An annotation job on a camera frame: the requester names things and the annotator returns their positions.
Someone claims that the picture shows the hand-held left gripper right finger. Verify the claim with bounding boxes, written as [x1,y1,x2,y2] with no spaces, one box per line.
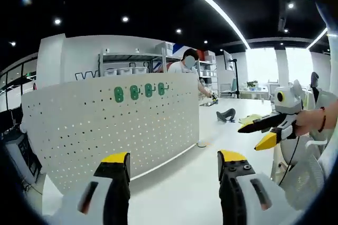
[217,149,291,225]

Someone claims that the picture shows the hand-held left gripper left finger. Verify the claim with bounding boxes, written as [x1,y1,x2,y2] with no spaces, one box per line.
[59,152,132,225]

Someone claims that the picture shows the white perforated mounting plate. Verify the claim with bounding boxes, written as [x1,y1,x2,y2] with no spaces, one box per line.
[21,72,207,196]

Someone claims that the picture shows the green hook assembly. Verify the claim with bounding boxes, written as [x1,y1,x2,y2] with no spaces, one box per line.
[144,83,155,98]
[114,86,125,103]
[157,82,170,97]
[129,85,140,101]

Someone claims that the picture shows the person's right hand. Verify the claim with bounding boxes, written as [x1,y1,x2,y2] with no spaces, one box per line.
[293,107,322,136]

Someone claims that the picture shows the yellow-green cloth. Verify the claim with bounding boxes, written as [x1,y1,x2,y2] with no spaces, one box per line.
[239,114,262,126]

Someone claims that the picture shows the black curved object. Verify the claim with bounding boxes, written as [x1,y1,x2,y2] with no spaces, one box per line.
[215,108,237,124]

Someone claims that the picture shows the white mesh office chair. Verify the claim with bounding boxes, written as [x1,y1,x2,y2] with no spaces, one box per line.
[273,135,331,210]

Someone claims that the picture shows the grey metal shelf rack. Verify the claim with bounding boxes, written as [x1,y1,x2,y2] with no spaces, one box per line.
[198,60,220,96]
[99,48,167,77]

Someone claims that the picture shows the white plastic crates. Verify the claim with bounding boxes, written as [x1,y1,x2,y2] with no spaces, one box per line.
[155,41,175,58]

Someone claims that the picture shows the group of round ceiling spotlights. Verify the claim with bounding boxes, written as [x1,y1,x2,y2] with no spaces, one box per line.
[9,0,296,46]

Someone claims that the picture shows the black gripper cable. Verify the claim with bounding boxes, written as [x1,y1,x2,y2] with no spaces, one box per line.
[278,135,301,186]

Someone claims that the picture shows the red bead bracelet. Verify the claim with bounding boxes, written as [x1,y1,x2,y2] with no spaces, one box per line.
[318,106,327,134]

